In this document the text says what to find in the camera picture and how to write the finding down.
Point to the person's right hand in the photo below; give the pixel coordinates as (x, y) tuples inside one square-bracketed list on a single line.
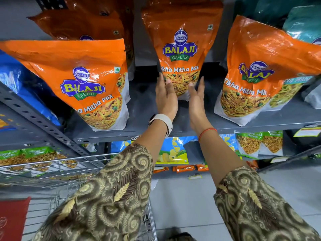
[(198, 110)]

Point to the person's right forearm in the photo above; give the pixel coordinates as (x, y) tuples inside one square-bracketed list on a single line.
[(240, 198)]

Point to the grey white snack packet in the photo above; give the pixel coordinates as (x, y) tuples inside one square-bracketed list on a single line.
[(312, 96)]

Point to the shelf price label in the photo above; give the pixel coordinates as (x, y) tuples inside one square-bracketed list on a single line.
[(195, 176), (279, 159)]

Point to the dark teal snack packet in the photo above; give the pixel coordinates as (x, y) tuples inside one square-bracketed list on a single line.
[(265, 7)]

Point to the yellow blue chips packet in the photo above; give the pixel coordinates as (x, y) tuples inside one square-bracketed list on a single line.
[(173, 153)]

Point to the person's right fingers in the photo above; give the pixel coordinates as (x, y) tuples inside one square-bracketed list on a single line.
[(201, 86)]

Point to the green snack packet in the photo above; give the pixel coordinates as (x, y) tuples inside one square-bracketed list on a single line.
[(40, 155), (10, 158), (248, 144), (272, 143)]

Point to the grey metal shelf rack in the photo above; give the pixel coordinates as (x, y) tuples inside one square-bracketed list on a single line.
[(143, 105)]

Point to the white wristwatch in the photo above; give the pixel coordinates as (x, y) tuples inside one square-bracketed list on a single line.
[(164, 120)]

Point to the person's left hand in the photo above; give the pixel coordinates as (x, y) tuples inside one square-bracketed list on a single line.
[(166, 101)]

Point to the red cart seat flap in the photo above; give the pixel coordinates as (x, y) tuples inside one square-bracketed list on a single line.
[(12, 218)]

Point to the blue snack packet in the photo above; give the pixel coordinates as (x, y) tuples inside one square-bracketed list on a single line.
[(27, 92)]

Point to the small orange snack bar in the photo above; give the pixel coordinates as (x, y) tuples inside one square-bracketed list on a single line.
[(183, 168), (202, 167), (160, 169)]

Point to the person's left forearm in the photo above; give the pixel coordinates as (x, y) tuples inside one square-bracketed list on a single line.
[(112, 193)]

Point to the orange snack mix packet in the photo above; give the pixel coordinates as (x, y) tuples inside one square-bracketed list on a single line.
[(288, 92), (75, 72), (175, 0), (82, 22), (180, 35), (258, 62)]

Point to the person's left fingers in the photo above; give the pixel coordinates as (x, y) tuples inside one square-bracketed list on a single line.
[(160, 81)]

